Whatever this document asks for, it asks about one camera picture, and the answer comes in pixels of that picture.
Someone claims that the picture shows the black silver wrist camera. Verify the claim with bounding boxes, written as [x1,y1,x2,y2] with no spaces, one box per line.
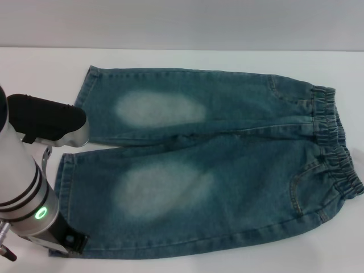
[6,93,89,149]

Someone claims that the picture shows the silver camera mount bracket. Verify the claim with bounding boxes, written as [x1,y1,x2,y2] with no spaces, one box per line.
[40,146,54,169]

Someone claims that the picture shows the blue denim shorts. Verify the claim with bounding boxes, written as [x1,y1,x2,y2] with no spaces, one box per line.
[49,65,364,258]

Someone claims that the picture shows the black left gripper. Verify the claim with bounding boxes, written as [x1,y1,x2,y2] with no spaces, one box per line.
[49,216,88,254]

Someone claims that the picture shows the silver wrist cable connector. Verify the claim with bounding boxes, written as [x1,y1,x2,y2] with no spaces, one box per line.
[0,221,18,261]

